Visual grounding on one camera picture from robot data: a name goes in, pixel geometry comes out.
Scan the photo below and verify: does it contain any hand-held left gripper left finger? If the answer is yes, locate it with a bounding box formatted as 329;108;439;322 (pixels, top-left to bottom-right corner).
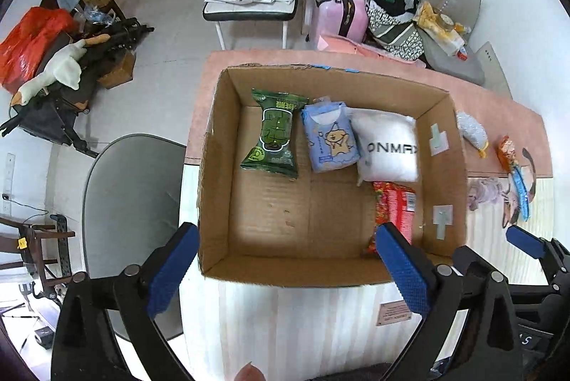
51;223;200;381

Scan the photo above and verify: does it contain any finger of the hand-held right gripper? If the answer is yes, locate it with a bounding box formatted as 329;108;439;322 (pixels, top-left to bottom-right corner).
506;225;570;288

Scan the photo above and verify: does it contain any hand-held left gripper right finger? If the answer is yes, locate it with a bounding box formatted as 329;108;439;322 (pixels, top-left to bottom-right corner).
376;223;522;381

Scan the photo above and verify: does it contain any red snack packet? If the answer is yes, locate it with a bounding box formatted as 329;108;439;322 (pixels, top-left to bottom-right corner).
366;180;425;257

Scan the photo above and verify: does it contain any white soft pouch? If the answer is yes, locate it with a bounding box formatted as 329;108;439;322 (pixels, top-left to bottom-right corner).
349;108;420;186

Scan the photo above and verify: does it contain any person's left hand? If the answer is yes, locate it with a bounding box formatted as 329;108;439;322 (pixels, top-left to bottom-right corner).
235;362;264;381

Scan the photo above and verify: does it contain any small brown table label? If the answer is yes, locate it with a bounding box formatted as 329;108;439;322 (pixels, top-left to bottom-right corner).
375;301;413;327

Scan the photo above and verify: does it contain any blue slim packet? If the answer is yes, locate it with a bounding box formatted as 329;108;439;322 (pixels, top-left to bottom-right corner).
510;167;534;222

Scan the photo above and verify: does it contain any clear wrapped packet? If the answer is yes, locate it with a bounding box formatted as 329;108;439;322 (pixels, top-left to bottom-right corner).
467;177;508;211

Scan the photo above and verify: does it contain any grey office chair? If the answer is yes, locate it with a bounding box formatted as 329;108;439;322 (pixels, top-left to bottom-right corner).
81;134;188;341

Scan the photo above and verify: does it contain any orange snack packet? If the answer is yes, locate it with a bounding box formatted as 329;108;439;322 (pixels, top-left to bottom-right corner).
497;135;519;173

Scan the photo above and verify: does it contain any black perforated bar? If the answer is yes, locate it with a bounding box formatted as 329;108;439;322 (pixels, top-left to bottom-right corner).
50;214;73;278

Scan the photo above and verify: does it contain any silver wrapped snack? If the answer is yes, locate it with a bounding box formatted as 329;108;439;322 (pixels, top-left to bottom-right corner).
455;110;489;159

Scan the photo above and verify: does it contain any pink table mat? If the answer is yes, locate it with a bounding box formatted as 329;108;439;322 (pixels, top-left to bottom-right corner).
186;50;553;179

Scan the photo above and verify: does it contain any dark wooden chair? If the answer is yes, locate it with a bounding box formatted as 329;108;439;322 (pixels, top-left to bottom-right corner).
0;215;76;302

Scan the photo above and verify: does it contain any blue tissue packet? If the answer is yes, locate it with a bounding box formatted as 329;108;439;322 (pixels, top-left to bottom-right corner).
301;97;360;173

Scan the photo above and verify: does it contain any green wet wipes packet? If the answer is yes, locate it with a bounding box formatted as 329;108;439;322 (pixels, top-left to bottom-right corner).
240;88;309;180

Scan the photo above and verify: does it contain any grey flat panel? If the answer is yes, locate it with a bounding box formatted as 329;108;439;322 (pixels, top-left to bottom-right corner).
475;41;514;99

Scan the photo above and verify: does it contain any black folded stroller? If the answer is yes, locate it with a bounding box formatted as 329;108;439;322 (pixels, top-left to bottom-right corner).
0;16;155;159

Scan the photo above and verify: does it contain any small brown cardboard box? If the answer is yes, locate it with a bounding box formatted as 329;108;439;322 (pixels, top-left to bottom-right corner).
97;51;136;90

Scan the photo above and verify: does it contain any pink clothing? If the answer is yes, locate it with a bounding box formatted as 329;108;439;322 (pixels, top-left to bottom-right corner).
320;34;429;71

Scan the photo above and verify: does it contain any white goose plush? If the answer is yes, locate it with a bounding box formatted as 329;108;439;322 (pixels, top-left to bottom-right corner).
10;34;111;108

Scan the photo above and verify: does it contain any yellow plastic bag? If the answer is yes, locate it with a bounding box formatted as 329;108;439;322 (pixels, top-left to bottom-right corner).
415;1;470;54

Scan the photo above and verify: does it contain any black and white patterned bag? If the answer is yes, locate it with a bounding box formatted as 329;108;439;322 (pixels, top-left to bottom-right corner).
364;0;427;62

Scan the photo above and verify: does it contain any clear plastic bottle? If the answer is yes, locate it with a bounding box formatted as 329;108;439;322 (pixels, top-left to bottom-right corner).
437;0;459;31

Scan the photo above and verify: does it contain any pink suitcase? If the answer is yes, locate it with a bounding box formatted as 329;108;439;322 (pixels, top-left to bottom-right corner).
307;0;369;51

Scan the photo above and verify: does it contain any white metal chair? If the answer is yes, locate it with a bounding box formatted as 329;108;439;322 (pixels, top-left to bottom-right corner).
202;0;300;51

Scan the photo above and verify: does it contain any red plastic bag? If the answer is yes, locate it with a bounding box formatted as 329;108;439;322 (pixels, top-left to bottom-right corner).
0;7;77;87

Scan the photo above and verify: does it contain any white wall socket strip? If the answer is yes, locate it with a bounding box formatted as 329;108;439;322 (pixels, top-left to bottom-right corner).
1;154;17;215

